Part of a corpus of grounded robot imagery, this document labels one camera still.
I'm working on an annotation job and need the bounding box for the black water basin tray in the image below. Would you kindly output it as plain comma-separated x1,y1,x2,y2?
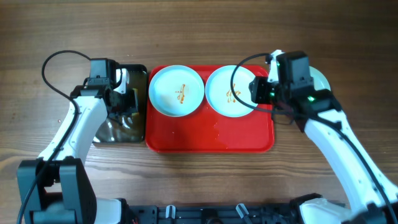
93,64,149,143

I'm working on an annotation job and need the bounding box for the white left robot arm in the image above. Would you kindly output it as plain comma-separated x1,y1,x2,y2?
17,78,137,223

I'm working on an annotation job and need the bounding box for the white plate front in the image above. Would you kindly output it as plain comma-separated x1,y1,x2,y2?
309,66,331,91

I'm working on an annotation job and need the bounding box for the white plate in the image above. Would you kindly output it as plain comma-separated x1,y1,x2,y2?
149,65,205,117
205,65,257,118
309,66,331,91

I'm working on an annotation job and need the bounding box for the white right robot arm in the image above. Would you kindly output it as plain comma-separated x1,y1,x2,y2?
249,77,397,223

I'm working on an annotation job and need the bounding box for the red serving tray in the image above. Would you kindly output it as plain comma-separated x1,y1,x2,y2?
145,64,275,154

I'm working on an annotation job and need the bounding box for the green yellow sponge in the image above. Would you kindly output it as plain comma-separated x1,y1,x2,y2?
131,88,139,116

